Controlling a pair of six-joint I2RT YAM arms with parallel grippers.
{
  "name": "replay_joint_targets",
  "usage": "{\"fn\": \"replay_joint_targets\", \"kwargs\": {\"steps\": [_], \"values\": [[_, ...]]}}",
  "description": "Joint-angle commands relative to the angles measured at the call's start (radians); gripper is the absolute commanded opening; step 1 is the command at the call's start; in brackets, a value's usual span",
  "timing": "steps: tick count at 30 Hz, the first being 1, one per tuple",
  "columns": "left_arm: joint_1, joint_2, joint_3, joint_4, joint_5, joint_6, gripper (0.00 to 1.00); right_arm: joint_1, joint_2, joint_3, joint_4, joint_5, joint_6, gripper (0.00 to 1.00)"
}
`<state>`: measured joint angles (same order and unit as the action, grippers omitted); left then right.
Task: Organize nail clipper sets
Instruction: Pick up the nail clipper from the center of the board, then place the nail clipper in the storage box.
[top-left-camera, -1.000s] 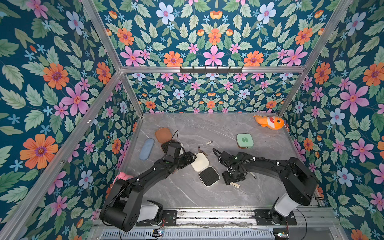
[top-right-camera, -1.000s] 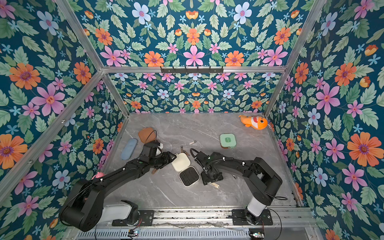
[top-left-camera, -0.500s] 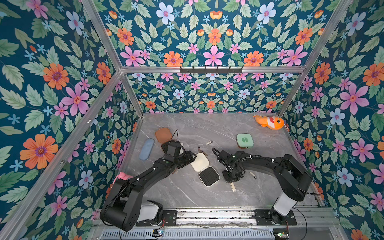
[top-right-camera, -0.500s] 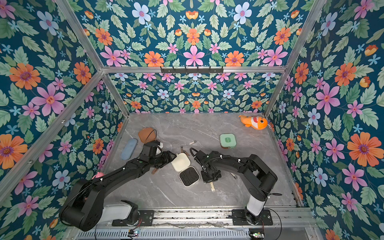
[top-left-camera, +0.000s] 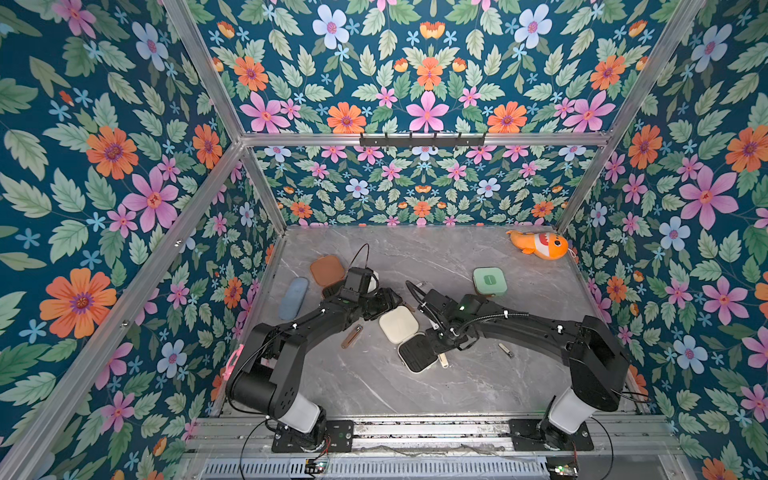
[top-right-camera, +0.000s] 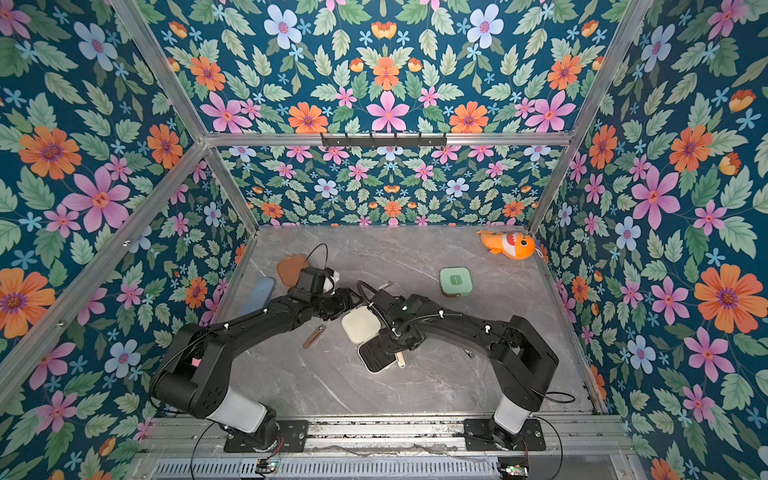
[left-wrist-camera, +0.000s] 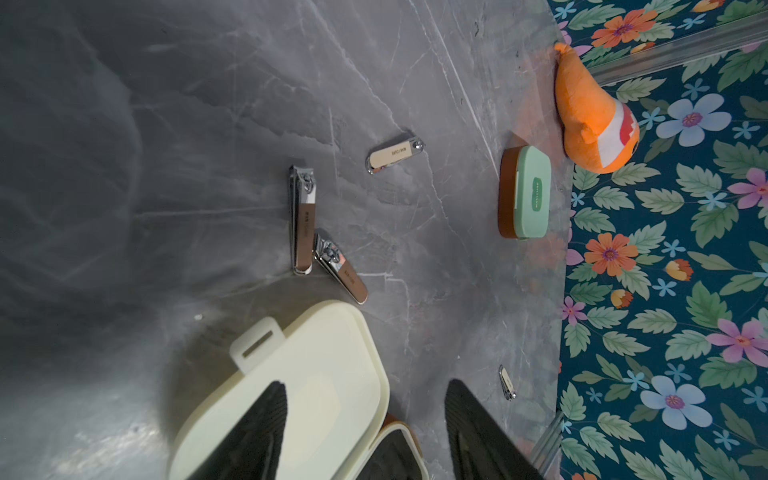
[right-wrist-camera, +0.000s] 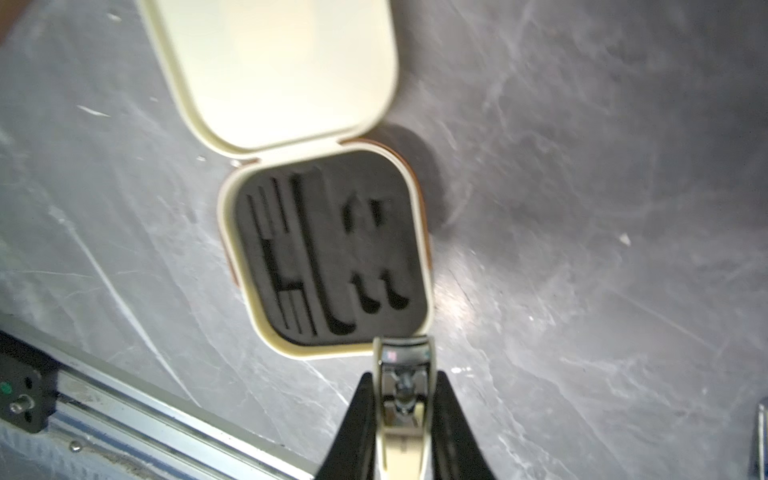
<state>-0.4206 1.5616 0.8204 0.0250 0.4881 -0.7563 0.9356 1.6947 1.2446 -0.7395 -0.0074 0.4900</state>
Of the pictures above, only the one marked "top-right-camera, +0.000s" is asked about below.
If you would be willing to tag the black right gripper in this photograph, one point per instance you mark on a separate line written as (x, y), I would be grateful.
(381, 339)

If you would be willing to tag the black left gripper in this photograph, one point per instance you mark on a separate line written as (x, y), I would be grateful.
(344, 305)

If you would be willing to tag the cream nail clipper case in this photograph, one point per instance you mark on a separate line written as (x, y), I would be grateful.
(362, 328)

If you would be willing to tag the green nail clipper case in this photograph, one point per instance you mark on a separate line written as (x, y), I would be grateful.
(455, 281)

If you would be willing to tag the cream large nail clipper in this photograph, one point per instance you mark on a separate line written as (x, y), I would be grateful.
(400, 360)

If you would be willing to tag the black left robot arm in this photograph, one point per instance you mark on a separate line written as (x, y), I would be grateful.
(196, 374)

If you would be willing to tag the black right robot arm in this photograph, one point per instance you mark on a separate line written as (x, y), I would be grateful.
(523, 362)

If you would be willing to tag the brown nail clipper case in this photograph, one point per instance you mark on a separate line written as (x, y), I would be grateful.
(289, 269)

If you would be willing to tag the blue oval case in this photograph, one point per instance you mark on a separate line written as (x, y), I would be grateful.
(259, 296)

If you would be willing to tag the orange clownfish plush toy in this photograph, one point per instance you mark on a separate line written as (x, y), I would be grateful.
(513, 245)

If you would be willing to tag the black hook rail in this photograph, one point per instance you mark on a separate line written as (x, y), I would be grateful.
(370, 140)

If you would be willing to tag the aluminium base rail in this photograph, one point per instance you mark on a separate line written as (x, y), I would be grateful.
(571, 434)

